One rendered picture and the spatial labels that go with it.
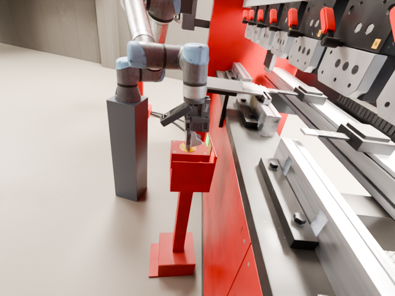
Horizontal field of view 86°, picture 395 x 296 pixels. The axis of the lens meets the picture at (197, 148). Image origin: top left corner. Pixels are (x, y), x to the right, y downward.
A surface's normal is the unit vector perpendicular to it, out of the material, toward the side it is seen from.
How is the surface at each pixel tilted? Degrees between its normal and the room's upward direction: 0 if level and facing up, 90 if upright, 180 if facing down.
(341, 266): 90
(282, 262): 0
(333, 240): 90
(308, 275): 0
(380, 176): 90
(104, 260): 0
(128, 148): 90
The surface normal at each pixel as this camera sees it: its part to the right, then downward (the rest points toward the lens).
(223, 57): -0.01, 0.54
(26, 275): 0.14, -0.83
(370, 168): -0.99, -0.12
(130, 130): -0.23, 0.50
